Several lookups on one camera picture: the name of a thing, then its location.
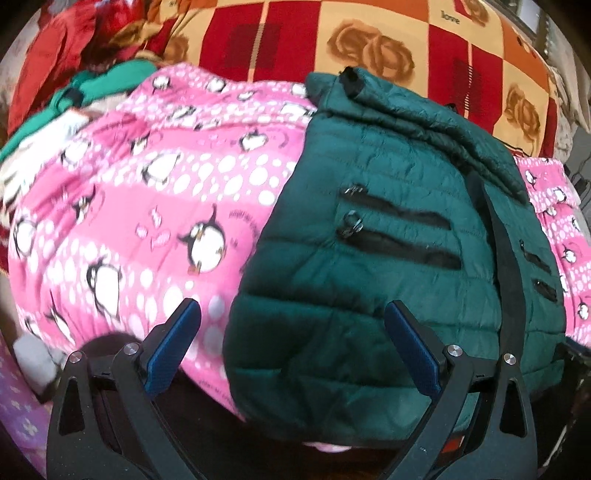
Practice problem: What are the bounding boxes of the dark green puffer jacket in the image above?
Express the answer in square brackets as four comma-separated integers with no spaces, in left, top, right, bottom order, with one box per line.
[223,68,566,447]

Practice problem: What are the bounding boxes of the white cloth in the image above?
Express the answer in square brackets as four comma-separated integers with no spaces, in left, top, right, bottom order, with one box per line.
[13,333,66,397]

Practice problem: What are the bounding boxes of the pink penguin blanket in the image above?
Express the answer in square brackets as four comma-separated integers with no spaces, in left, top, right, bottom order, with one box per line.
[0,62,591,455]

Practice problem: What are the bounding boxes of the teal green garment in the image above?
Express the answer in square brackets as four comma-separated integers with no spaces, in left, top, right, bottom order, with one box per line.
[1,59,157,161]

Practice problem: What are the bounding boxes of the red orange rose blanket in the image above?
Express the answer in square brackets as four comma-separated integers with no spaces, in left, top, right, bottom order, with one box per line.
[105,0,562,160]

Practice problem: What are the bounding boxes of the red ruffled pillow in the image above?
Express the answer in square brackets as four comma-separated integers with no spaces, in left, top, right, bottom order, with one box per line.
[1,1,145,135]

